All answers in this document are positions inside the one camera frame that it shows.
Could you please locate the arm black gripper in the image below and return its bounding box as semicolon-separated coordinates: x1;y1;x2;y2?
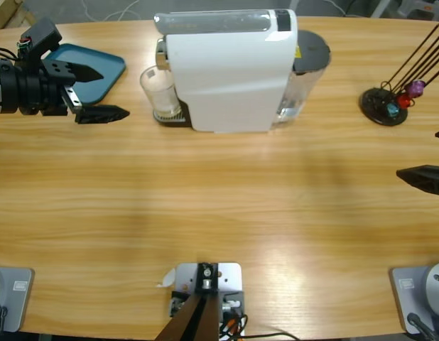
0;58;131;125

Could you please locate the clear glass cup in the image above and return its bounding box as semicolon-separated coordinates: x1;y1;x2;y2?
139;66;183;120

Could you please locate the grey coffee machine lever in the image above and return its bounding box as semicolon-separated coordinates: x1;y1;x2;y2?
153;9;272;36

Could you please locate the red coffee capsule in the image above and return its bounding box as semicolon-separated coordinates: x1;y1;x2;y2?
396;92;415;110

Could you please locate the purple coffee capsule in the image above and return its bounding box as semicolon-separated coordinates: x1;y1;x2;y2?
407;80;426;97

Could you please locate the white capsule coffee machine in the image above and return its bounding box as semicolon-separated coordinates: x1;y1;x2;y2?
153;9;299;135

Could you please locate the teal plastic tray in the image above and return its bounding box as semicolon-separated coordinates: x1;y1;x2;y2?
45;43;127;106

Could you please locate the black capsule holder with rods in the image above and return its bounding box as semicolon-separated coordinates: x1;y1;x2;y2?
360;23;439;127

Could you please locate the metal drip tray grid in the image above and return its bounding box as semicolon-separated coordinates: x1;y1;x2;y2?
153;109;190;127

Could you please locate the clear water tank dark lid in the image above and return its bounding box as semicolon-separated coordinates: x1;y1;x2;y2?
276;30;332;126

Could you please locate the white paper tag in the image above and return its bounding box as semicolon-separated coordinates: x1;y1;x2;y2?
156;268;176;288

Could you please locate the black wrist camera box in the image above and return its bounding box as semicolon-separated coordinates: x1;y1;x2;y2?
16;17;63;68

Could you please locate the white floor cable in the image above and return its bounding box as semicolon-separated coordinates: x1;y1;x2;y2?
80;0;142;23

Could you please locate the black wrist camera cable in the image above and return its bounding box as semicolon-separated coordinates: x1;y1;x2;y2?
0;45;20;61

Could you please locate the thin black cable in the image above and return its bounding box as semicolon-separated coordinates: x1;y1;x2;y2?
242;331;299;341

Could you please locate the white mount block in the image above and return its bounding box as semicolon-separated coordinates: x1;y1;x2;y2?
169;261;246;338

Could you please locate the dark mount post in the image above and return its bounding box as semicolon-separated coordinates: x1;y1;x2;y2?
157;262;220;341

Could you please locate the orange and black cable bundle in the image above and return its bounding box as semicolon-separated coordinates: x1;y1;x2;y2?
219;312;249;341

